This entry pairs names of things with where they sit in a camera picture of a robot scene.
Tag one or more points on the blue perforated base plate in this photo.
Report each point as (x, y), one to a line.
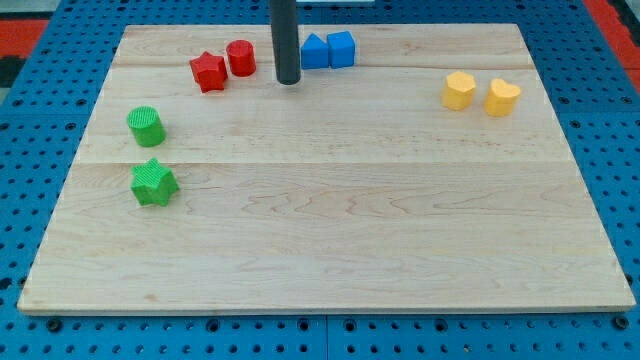
(47, 109)

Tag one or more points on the light wooden board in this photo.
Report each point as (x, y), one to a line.
(354, 191)

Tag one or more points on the green cylinder block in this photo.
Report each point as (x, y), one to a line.
(146, 127)

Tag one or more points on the blue cube block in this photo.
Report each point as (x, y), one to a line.
(342, 48)

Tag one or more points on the red cylinder block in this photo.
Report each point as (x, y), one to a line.
(241, 57)

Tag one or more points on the red star block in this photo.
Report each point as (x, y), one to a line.
(209, 71)

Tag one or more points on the yellow hexagon block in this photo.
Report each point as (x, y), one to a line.
(458, 91)

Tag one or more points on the blue triangle block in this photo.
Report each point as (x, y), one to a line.
(314, 53)

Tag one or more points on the yellow heart block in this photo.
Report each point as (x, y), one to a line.
(501, 98)

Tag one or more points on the green star block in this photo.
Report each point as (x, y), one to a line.
(153, 183)

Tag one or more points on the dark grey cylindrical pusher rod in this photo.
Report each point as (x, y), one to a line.
(285, 40)

